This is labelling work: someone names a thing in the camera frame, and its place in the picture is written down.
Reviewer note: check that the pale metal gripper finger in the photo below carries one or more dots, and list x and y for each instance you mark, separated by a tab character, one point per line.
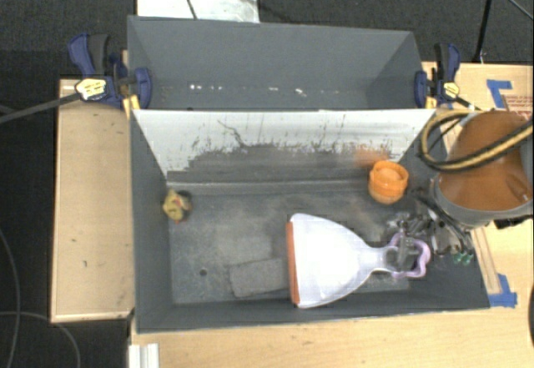
398	225
404	254

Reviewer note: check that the orange plastic cup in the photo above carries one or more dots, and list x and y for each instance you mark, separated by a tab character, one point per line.
388	182

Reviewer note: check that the grey sponge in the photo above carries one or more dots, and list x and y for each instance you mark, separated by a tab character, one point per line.
258	276

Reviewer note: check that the grey metal bin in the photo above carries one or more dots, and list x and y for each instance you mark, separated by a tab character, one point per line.
258	66

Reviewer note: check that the yellow toy duck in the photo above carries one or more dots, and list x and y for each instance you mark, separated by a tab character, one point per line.
177	206

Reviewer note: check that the pale wood board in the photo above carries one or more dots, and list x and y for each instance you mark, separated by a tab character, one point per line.
94	199

